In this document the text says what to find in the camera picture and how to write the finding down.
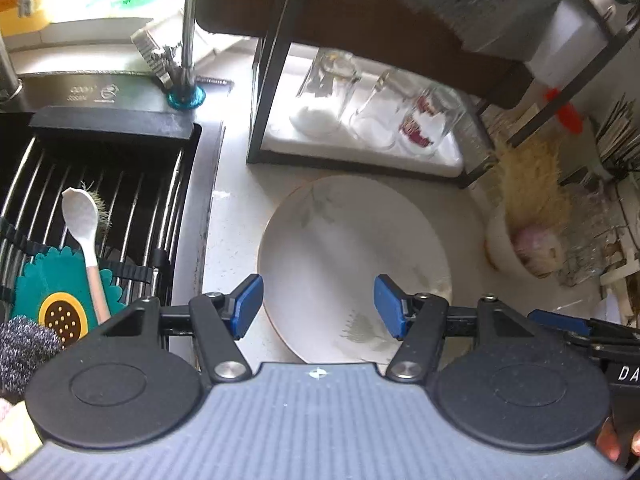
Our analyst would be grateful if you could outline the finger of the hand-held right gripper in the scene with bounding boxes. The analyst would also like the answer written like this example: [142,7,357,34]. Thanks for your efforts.
[527,309,640,348]

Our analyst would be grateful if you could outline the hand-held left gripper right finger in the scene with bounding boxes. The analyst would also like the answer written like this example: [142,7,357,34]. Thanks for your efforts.
[374,274,536,382]

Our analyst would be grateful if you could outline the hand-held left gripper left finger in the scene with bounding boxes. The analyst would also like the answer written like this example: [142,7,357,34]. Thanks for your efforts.
[102,274,264,383]

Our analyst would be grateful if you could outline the white floral print plate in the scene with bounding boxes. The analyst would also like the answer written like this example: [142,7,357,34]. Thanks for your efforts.
[256,175,453,365]

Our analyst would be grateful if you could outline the white ribbed bowl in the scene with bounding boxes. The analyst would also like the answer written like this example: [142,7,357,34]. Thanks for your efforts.
[485,207,566,279]

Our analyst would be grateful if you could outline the person's right hand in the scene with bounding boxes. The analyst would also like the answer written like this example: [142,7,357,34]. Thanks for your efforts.
[597,417,640,463]

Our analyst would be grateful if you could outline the garlic bulb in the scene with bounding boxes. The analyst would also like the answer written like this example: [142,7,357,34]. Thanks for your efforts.
[515,226,566,278]

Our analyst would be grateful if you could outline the cut glass jars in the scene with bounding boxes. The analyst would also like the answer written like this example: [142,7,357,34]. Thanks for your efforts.
[557,180,631,288]

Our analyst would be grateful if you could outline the dried noodles bundle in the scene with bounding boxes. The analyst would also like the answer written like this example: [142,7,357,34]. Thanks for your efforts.
[492,137,571,241]

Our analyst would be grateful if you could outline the white drip tray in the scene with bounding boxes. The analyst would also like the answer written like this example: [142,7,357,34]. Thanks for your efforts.
[264,42,463,178]

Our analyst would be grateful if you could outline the white spoon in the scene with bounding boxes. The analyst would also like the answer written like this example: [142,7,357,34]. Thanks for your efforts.
[61,187,112,325]

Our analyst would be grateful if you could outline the red print drinking glass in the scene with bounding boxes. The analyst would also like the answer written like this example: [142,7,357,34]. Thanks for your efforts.
[398,82,466,157]

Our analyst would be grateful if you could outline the teal flower scrubber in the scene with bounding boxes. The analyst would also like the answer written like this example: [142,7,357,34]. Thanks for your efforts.
[10,246,128,348]

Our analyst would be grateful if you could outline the black roll-up drying rack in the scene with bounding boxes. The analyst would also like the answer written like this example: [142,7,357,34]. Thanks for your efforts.
[0,106,203,321]

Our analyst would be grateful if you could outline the clear drinking glass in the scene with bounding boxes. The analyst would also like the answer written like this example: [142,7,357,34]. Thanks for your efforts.
[290,47,362,136]
[350,69,416,150]

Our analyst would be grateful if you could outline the bundle of chopsticks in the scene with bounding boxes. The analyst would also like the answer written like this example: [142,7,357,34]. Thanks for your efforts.
[594,94,640,173]

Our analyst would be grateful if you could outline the black metal rack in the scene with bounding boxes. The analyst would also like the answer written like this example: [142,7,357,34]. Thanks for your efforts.
[246,0,640,190]

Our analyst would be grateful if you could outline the red lid jar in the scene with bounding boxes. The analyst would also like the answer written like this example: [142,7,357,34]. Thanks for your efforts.
[542,87,586,136]

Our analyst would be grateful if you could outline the steel wool pad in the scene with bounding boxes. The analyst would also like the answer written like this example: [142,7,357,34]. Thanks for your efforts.
[0,314,63,396]

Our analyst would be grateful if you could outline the cream sponge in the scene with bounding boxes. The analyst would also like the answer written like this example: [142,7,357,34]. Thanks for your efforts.
[0,399,45,473]

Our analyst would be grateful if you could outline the stainless steel sink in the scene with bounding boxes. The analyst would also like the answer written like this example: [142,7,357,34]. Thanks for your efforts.
[0,35,233,281]

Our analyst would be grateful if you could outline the chrome faucet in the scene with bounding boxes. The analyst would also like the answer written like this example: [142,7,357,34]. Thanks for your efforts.
[159,0,207,110]

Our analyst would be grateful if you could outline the white plastic container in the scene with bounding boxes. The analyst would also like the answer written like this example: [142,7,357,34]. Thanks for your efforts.
[527,0,621,88]

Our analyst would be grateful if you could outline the brown cutting board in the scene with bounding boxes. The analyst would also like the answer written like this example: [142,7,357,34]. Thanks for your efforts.
[194,0,583,111]

